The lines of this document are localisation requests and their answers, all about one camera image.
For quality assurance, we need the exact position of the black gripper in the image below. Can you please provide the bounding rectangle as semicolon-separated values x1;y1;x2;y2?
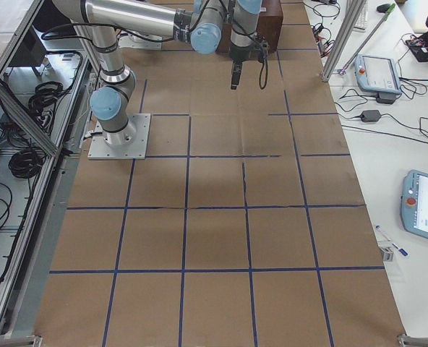
229;44;253;90

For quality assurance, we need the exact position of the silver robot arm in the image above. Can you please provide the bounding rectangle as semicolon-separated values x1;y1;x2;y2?
53;1;268;148

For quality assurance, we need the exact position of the dark wooden drawer cabinet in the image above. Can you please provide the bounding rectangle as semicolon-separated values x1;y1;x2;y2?
216;0;283;54

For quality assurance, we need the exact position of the blue teach pendant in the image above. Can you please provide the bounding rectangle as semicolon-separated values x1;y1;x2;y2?
401;170;428;239
354;54;402;95

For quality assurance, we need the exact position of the black power adapter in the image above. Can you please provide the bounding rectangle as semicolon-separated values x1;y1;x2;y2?
360;110;382;123

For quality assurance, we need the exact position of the white pen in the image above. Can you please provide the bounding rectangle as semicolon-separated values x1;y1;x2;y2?
375;225;408;257

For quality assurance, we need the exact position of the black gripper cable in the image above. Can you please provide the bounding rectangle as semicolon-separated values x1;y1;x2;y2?
258;46;270;90

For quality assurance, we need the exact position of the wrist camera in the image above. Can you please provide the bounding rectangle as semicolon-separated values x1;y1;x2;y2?
255;33;269;64

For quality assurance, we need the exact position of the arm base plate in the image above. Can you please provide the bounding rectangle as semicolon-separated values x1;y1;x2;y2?
118;32;163;51
87;113;151;160

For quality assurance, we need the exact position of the aluminium frame post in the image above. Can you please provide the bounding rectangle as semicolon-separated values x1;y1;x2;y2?
321;0;366;82

